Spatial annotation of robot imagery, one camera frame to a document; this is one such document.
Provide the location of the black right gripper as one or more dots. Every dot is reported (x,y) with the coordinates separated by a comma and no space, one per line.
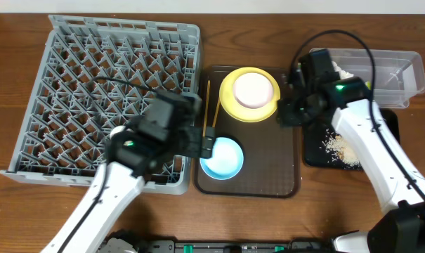
(286,114)

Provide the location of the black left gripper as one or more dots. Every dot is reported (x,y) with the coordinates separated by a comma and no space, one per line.
(201,141)

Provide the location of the light blue bowl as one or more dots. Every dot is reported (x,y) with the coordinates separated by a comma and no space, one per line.
(226,161)

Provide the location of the white tissue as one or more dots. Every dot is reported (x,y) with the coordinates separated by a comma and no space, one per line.
(342,73)

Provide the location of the pile of rice scraps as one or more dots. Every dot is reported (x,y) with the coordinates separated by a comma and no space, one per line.
(340,151)

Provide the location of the white pink bowl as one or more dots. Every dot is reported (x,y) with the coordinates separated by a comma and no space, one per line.
(252,90)

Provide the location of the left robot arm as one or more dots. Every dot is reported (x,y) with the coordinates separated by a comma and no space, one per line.
(133,151)

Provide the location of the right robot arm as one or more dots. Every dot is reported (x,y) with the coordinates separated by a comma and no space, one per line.
(348,105)

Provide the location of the clear plastic waste bin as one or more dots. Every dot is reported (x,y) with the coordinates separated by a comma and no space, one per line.
(399,74)

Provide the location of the yellow round plate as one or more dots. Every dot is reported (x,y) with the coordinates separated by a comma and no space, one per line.
(239,112)

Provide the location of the right wooden chopstick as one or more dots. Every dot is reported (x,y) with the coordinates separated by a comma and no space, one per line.
(216,113)

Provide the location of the wooden chopstick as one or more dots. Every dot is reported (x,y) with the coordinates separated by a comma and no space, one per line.
(206,107)
(216,113)

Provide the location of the left wooden chopstick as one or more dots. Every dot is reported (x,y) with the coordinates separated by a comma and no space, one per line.
(206,107)

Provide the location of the black rectangular tray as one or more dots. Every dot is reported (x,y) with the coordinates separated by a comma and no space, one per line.
(315,150)

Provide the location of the dark brown serving tray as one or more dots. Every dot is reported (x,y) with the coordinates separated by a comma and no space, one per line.
(271,153)

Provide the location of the grey plastic dish rack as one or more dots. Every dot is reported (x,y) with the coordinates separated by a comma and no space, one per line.
(97,74)

